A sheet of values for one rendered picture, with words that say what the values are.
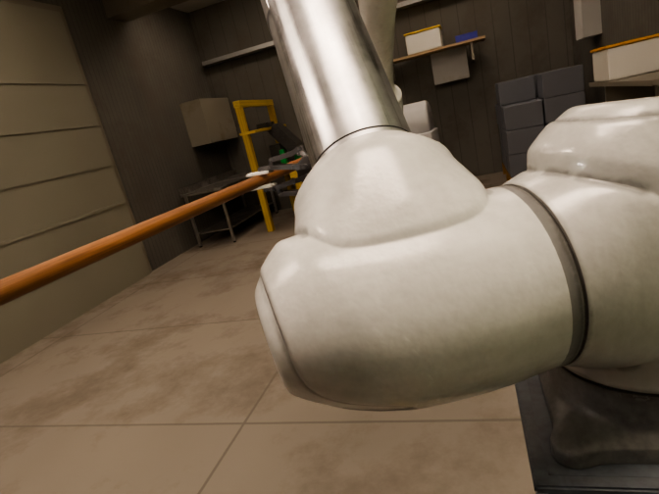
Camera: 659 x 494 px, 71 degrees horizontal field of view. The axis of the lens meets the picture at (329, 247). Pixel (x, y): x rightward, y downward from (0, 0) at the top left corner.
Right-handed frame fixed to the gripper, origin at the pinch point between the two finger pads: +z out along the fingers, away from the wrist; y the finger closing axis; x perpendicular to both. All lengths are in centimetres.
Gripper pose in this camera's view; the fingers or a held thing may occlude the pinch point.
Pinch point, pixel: (261, 179)
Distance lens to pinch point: 125.0
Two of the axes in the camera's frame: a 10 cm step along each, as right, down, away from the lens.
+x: 3.2, -3.2, 8.9
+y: 2.2, 9.4, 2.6
